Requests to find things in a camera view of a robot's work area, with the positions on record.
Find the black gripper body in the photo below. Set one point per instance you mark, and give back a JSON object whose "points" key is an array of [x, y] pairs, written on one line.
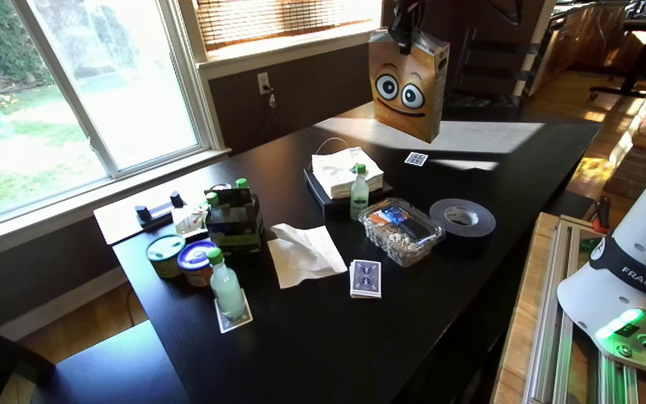
{"points": [[407, 13]]}

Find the brown cereal box with face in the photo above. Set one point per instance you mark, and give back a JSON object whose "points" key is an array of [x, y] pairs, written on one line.
{"points": [[409, 91]]}

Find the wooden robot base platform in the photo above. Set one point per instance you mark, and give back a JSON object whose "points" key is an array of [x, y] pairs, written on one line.
{"points": [[516, 336]]}

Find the dark background shelf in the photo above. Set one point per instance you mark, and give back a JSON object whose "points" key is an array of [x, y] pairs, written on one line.
{"points": [[493, 53]]}

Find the small white printed card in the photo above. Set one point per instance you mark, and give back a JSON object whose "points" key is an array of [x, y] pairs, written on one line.
{"points": [[416, 157]]}

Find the bamboo window blind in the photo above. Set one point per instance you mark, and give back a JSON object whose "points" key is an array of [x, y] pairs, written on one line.
{"points": [[285, 19]]}

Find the white napkin stack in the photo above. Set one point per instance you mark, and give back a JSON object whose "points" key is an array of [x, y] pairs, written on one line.
{"points": [[337, 171]]}

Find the small green-capped clear bottle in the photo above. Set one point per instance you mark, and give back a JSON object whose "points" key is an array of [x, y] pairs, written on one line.
{"points": [[360, 196]]}

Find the black napkin tray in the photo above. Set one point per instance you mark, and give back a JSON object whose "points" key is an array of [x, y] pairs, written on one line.
{"points": [[323, 200]]}

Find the clear plastic food container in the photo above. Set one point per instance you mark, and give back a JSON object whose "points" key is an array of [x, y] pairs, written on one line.
{"points": [[402, 231]]}

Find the grey tape roll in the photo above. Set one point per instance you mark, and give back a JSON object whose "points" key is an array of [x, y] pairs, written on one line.
{"points": [[480, 225]]}

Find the dark background table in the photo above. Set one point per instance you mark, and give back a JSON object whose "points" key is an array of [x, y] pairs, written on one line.
{"points": [[643, 36]]}

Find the loose white paper napkin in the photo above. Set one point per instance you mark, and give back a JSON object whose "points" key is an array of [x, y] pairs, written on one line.
{"points": [[304, 259]]}

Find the blue playing card deck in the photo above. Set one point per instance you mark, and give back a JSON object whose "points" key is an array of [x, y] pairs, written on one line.
{"points": [[365, 279]]}

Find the small black cylinder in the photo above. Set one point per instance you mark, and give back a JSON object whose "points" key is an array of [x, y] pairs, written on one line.
{"points": [[178, 200], [143, 213]]}

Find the jar with blue lid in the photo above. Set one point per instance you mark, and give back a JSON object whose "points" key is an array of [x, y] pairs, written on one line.
{"points": [[196, 259]]}

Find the tall green-capped clear bottle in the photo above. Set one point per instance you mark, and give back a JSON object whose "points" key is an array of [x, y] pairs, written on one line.
{"points": [[227, 292]]}

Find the round green tin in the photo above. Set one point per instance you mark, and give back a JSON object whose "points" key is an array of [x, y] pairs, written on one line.
{"points": [[165, 260]]}

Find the square white coaster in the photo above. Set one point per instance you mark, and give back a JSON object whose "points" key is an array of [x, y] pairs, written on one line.
{"points": [[234, 326]]}

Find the white framed window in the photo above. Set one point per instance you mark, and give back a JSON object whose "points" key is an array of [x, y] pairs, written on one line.
{"points": [[76, 96]]}

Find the white flat board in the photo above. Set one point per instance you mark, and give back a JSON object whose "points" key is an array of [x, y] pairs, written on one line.
{"points": [[116, 220]]}

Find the white wall outlet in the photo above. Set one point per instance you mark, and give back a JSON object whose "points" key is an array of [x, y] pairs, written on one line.
{"points": [[263, 81]]}

